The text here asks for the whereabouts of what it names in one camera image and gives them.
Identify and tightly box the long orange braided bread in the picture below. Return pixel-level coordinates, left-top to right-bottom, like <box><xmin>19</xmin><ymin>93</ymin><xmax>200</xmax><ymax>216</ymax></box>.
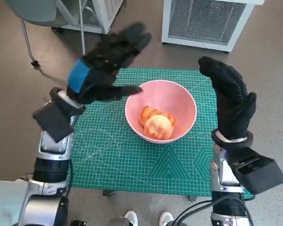
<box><xmin>138</xmin><ymin>105</ymin><xmax>177</xmax><ymax>129</ymax></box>

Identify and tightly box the white wheeled mesh cabinet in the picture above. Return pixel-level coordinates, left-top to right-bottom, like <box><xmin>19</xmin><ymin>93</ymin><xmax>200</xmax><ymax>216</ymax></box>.
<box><xmin>51</xmin><ymin>0</ymin><xmax>127</xmax><ymax>35</ymax></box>

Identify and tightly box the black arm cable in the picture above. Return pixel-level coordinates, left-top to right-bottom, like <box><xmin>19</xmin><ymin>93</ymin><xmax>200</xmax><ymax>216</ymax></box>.
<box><xmin>65</xmin><ymin>162</ymin><xmax>74</xmax><ymax>203</ymax></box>
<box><xmin>174</xmin><ymin>197</ymin><xmax>250</xmax><ymax>226</ymax></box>

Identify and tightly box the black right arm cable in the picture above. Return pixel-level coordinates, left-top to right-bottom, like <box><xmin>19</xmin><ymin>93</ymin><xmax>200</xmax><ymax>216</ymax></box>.
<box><xmin>174</xmin><ymin>197</ymin><xmax>250</xmax><ymax>226</ymax></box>

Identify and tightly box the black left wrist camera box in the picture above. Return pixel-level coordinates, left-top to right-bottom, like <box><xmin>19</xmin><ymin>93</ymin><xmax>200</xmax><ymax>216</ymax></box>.
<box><xmin>32</xmin><ymin>103</ymin><xmax>75</xmax><ymax>143</ymax></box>

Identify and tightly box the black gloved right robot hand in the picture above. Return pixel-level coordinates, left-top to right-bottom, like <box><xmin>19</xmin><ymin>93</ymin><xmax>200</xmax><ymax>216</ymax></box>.
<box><xmin>198</xmin><ymin>56</ymin><xmax>257</xmax><ymax>142</ymax></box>

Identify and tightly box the pink bowl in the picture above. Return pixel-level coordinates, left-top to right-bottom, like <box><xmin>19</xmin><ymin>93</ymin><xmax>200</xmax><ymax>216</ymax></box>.
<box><xmin>125</xmin><ymin>80</ymin><xmax>198</xmax><ymax>144</ymax></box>

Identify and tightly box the thin metal pole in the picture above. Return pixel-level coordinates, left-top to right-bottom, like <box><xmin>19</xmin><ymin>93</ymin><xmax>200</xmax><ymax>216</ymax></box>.
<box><xmin>77</xmin><ymin>0</ymin><xmax>86</xmax><ymax>55</ymax></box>

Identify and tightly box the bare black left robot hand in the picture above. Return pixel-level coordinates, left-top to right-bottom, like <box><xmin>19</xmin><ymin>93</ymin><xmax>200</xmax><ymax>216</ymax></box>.
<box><xmin>66</xmin><ymin>22</ymin><xmax>153</xmax><ymax>105</ymax></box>

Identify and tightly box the grey chair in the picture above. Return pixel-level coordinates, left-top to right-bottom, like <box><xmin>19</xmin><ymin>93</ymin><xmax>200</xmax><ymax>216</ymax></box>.
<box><xmin>2</xmin><ymin>0</ymin><xmax>69</xmax><ymax>69</ymax></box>

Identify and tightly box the round pale bread bun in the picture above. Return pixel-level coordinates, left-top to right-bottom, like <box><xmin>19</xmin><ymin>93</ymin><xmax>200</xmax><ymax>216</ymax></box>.
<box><xmin>143</xmin><ymin>115</ymin><xmax>174</xmax><ymax>140</ymax></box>

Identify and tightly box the green cutting mat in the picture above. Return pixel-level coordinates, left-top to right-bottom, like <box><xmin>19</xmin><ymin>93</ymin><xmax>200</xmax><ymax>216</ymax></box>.
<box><xmin>67</xmin><ymin>68</ymin><xmax>254</xmax><ymax>197</ymax></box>

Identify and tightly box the person's leg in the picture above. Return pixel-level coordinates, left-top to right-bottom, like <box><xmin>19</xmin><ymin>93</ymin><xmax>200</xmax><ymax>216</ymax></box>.
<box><xmin>0</xmin><ymin>180</ymin><xmax>31</xmax><ymax>226</ymax></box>

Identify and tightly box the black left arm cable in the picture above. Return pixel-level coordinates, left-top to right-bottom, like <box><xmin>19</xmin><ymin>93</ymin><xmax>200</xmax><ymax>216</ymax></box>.
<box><xmin>65</xmin><ymin>162</ymin><xmax>74</xmax><ymax>203</ymax></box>

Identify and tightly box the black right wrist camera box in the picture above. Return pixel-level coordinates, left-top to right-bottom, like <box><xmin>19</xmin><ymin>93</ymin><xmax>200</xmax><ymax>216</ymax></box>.
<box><xmin>228</xmin><ymin>147</ymin><xmax>283</xmax><ymax>195</ymax></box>

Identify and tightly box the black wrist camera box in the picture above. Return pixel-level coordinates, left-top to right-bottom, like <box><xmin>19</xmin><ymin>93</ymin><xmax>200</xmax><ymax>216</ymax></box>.
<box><xmin>228</xmin><ymin>147</ymin><xmax>283</xmax><ymax>195</ymax></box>
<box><xmin>32</xmin><ymin>103</ymin><xmax>75</xmax><ymax>143</ymax></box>

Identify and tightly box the wide white mesh cabinet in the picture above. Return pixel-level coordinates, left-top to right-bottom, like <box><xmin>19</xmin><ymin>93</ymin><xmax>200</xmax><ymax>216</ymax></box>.
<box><xmin>160</xmin><ymin>0</ymin><xmax>266</xmax><ymax>54</ymax></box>

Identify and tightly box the white shoe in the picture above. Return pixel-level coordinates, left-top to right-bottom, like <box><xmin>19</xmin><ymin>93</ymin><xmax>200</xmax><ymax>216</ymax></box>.
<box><xmin>125</xmin><ymin>210</ymin><xmax>139</xmax><ymax>226</ymax></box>
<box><xmin>160</xmin><ymin>211</ymin><xmax>174</xmax><ymax>226</ymax></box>

